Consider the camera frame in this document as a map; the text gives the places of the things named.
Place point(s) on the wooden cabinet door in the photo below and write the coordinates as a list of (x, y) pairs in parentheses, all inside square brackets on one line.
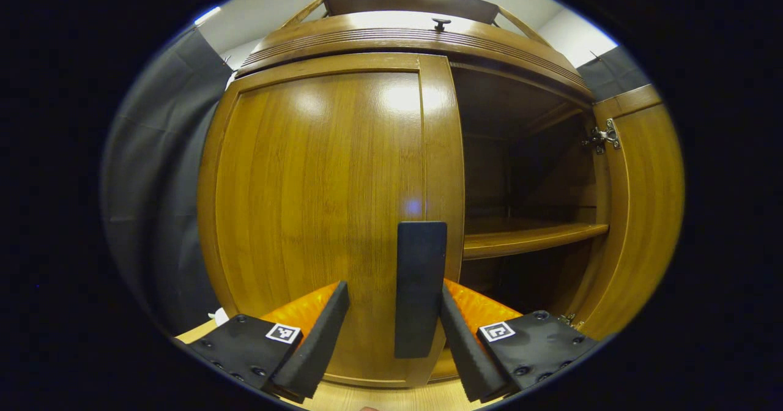
[(306, 185), (642, 215)]

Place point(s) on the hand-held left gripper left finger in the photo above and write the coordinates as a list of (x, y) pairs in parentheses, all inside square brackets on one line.
[(318, 344)]

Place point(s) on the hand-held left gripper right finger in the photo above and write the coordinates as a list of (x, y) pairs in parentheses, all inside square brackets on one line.
[(462, 350)]

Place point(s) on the black drawer knob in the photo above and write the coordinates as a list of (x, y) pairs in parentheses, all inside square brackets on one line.
[(441, 24)]

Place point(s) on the wooden double-door shoe cabinet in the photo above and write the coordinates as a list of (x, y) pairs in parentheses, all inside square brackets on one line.
[(526, 172)]

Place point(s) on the metal door hinge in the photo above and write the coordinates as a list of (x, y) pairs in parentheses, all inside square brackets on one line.
[(569, 320), (602, 137)]

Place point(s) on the white plastic packet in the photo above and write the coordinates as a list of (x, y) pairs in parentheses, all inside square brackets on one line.
[(219, 317)]

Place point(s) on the wooden cabinet drawer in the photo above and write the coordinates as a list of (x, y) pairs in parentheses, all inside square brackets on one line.
[(367, 29)]

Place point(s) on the wooden inner cabinet shelf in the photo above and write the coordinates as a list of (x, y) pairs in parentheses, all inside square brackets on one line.
[(520, 240)]

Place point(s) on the small ceiling light panel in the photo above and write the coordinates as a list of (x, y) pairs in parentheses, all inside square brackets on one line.
[(208, 15)]

